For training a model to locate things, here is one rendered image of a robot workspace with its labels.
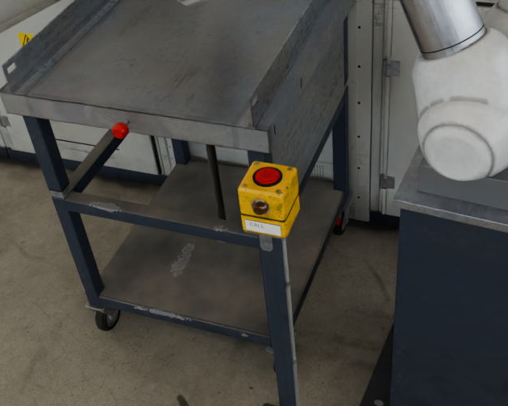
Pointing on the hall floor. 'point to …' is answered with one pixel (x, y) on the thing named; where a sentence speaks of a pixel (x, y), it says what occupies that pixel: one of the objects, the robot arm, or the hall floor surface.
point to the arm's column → (458, 315)
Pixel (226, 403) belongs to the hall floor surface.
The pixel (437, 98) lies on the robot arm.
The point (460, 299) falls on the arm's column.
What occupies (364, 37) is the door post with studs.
